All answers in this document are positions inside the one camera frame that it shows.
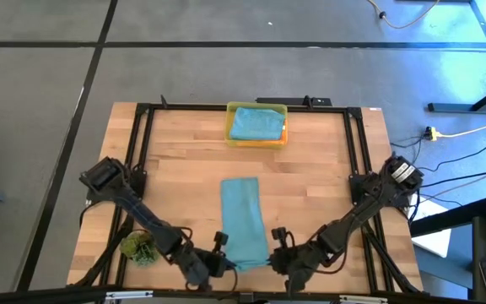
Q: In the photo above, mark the white paper sheet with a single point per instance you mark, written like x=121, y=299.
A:
x=433, y=242

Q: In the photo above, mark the metal desk leg frame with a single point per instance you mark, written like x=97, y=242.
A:
x=449, y=107

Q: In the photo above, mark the light blue microfiber towel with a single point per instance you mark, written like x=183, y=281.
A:
x=243, y=224

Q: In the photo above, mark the small green potted plant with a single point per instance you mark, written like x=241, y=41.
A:
x=139, y=249

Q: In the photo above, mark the orange microfiber towel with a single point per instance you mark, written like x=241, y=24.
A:
x=268, y=143

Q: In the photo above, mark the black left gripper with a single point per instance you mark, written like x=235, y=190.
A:
x=201, y=264

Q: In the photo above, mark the black crossbar with silver brackets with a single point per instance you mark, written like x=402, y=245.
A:
x=57, y=295

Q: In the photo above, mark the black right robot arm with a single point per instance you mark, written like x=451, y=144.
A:
x=365, y=211

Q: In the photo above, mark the black rectangular bar device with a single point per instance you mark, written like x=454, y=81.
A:
x=285, y=101

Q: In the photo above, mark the yellow translucent plastic bin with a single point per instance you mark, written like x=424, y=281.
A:
x=228, y=122

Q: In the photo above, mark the black desk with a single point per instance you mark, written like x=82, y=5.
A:
x=477, y=262

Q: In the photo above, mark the teal microfiber towel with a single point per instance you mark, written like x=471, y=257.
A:
x=255, y=124

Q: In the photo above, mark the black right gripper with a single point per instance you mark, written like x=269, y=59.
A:
x=298, y=259

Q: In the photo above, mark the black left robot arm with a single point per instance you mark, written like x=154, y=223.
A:
x=142, y=215

